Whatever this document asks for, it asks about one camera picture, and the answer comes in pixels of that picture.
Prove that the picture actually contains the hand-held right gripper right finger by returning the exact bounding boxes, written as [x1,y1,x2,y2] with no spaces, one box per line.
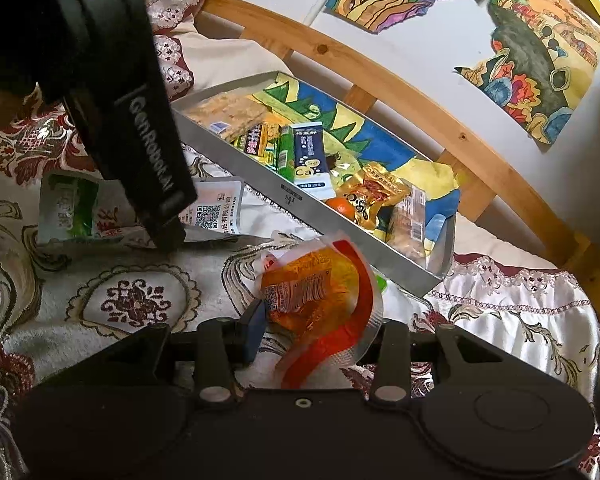
[369,322,506,407]

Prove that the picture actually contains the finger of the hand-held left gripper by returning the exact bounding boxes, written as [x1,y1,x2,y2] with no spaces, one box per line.
[145,205,188,253]

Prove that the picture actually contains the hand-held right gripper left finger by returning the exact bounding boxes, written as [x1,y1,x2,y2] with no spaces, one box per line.
[100,300,267,407]

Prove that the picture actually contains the orange chicken snack pack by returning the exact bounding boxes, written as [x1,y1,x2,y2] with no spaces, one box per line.
[257,231,388,392]

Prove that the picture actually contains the rice crisp cake pack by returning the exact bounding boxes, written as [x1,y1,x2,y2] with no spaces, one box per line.
[182,91,272,142]

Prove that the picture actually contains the green white snack pouch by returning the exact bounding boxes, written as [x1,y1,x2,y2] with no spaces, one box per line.
[36,170,245,247]

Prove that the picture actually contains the grey box with painted lining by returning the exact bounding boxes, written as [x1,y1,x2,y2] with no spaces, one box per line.
[172,71,461,298]

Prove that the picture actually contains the yellow purple candy packet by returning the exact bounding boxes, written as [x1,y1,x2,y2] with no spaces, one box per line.
[234,122,281,164]

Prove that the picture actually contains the clear pastry packet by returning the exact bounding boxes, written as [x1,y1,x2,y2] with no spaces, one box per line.
[386,187,429,262]

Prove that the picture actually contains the green sausage stick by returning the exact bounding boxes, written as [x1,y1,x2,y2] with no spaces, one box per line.
[272,125,297,179]

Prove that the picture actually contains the small orange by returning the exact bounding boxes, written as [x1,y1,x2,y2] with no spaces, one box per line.
[325,196,356,221]

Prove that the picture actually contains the blue white milk packet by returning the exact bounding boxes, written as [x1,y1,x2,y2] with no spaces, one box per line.
[289,122,337,199]

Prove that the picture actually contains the gold snack packet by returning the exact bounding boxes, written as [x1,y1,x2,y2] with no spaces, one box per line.
[337,162,412,232]

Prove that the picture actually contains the printed satin blanket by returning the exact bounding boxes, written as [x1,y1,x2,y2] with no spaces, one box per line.
[0,0,600,480]

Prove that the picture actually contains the wall poster with dark fish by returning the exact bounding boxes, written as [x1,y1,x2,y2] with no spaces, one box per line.
[455,0,600,146]

